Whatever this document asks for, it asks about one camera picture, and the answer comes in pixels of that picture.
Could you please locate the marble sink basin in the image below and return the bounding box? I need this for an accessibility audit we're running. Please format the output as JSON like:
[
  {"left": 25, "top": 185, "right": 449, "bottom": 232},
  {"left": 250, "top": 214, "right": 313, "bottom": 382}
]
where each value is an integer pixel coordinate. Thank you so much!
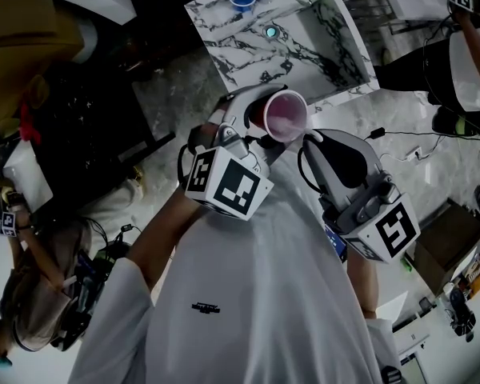
[{"left": 183, "top": 0, "right": 382, "bottom": 106}]

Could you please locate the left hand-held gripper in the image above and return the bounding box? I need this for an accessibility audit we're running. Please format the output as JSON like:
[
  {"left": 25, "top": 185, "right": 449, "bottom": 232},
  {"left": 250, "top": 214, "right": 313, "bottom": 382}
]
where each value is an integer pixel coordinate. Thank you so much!
[{"left": 178, "top": 83, "right": 291, "bottom": 222}]

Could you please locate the pink plastic cup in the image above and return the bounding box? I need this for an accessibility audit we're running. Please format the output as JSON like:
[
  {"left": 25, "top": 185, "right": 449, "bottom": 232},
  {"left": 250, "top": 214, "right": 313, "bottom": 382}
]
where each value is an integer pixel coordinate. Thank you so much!
[{"left": 248, "top": 89, "right": 310, "bottom": 144}]

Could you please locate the brown cardboard box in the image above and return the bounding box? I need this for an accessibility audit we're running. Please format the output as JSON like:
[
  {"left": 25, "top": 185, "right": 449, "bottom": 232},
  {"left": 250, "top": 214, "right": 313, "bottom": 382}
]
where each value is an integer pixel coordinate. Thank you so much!
[{"left": 0, "top": 0, "right": 85, "bottom": 134}]

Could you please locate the dark storage box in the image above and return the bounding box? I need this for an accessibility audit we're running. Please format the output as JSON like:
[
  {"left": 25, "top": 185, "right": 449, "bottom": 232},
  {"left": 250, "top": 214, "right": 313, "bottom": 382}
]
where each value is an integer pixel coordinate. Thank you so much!
[{"left": 413, "top": 198, "right": 480, "bottom": 296}]

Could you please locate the person's right forearm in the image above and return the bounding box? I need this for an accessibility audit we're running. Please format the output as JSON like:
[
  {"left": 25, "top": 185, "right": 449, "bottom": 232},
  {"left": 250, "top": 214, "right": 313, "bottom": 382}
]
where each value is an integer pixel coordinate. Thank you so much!
[{"left": 345, "top": 245, "right": 380, "bottom": 320}]

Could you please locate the person's left forearm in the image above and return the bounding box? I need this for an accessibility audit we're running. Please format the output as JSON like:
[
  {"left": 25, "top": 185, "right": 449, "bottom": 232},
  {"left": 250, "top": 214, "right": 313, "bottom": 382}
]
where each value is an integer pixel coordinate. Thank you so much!
[{"left": 125, "top": 185, "right": 210, "bottom": 292}]

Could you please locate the black cable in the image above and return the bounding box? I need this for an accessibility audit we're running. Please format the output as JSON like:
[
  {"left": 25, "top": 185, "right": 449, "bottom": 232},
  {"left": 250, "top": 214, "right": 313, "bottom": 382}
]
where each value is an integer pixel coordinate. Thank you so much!
[{"left": 378, "top": 130, "right": 480, "bottom": 163}]

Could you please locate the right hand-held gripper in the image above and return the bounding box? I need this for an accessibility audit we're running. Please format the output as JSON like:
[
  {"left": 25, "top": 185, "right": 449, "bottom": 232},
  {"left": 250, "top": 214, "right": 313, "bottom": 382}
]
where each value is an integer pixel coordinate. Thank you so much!
[{"left": 297, "top": 128, "right": 422, "bottom": 264}]

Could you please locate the person's white t-shirt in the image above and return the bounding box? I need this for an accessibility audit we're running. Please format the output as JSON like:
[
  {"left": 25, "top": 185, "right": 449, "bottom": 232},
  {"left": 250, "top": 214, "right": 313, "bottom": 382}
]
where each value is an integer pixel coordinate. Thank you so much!
[{"left": 67, "top": 150, "right": 403, "bottom": 384}]

